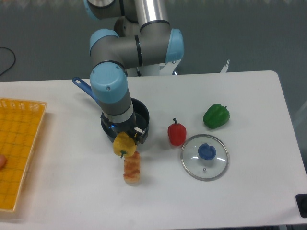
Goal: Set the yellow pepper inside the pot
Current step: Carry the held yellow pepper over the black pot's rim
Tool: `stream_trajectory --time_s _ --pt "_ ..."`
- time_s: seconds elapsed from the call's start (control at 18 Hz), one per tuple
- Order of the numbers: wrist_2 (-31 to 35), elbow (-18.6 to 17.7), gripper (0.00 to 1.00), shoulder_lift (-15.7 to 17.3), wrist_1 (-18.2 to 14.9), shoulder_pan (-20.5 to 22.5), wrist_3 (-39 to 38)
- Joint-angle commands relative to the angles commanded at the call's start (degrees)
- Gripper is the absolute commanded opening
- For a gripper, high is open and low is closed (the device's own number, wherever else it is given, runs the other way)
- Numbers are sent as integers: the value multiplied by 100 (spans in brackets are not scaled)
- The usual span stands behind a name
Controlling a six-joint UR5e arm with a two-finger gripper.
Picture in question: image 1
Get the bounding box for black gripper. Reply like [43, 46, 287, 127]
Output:
[100, 113, 147, 144]

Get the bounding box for yellow toy pepper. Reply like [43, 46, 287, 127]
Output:
[113, 132, 137, 158]

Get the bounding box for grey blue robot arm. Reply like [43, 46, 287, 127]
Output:
[84, 0, 184, 144]

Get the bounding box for red toy pepper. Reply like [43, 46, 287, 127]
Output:
[167, 118, 187, 146]

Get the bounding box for green toy pepper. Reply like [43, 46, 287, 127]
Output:
[203, 103, 230, 129]

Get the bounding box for toy grilled fish slice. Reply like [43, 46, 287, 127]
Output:
[123, 151, 141, 184]

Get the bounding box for glass lid with blue knob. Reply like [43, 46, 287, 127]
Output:
[180, 134, 230, 181]

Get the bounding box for yellow plastic basket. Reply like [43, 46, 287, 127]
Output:
[0, 98, 47, 212]

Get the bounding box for black device at table edge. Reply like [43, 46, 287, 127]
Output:
[295, 194, 307, 218]

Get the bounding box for dark pot with blue handle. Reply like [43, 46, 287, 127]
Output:
[72, 77, 151, 144]

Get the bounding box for black cable on floor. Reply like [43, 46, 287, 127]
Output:
[0, 46, 16, 76]

